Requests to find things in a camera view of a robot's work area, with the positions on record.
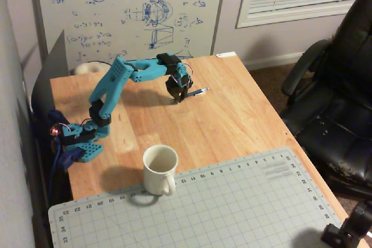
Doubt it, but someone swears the black camera stand clamp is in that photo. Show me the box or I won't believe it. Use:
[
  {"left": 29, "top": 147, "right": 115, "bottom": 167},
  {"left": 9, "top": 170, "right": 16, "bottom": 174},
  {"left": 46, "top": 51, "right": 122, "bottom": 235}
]
[{"left": 320, "top": 201, "right": 372, "bottom": 248}]

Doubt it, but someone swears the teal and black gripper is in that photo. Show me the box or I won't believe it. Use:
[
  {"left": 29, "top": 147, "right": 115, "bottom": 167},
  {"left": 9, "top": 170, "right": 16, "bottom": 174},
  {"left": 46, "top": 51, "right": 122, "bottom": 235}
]
[{"left": 165, "top": 63, "right": 194, "bottom": 103}]

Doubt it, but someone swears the grey cutting mat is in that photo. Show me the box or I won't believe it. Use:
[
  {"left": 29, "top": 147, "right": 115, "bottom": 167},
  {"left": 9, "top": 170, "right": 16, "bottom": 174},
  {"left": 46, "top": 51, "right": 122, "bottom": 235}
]
[{"left": 48, "top": 146, "right": 344, "bottom": 248}]

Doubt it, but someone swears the blue ballpoint pen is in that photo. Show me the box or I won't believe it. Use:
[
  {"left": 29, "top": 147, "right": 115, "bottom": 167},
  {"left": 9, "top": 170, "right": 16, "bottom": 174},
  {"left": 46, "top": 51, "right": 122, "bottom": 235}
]
[{"left": 185, "top": 87, "right": 210, "bottom": 98}]

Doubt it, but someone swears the whiteboard with blue drawings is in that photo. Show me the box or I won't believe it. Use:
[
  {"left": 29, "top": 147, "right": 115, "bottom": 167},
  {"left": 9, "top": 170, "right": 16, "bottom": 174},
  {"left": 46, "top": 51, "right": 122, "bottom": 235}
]
[{"left": 28, "top": 0, "right": 229, "bottom": 70}]

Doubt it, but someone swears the white tape roll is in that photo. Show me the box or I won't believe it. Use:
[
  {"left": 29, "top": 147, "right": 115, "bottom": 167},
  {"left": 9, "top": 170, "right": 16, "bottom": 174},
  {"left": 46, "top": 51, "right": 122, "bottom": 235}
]
[{"left": 74, "top": 61, "right": 115, "bottom": 76}]

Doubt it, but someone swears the blue cable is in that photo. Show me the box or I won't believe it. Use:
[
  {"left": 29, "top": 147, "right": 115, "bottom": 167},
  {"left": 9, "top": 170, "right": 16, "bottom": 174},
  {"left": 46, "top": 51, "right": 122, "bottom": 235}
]
[{"left": 49, "top": 142, "right": 64, "bottom": 205}]

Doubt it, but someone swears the dark grey flat panel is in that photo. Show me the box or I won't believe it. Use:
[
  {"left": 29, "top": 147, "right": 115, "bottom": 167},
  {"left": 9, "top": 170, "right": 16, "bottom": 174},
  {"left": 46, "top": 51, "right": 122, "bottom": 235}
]
[{"left": 31, "top": 29, "right": 70, "bottom": 115}]

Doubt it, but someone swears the black leather office chair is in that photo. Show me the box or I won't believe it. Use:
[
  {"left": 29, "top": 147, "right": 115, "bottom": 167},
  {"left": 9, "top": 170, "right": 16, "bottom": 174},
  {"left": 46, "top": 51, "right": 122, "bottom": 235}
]
[{"left": 278, "top": 0, "right": 372, "bottom": 199}]

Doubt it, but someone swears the dark blue table clamp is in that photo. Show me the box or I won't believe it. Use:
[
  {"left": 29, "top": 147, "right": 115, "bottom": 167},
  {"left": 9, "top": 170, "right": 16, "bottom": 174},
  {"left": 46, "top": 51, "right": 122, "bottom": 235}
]
[{"left": 56, "top": 148, "right": 85, "bottom": 172}]

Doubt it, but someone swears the white ceramic mug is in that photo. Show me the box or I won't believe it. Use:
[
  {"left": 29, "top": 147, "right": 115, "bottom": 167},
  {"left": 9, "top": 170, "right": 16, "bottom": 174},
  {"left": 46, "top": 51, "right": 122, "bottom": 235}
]
[{"left": 142, "top": 144, "right": 178, "bottom": 196}]

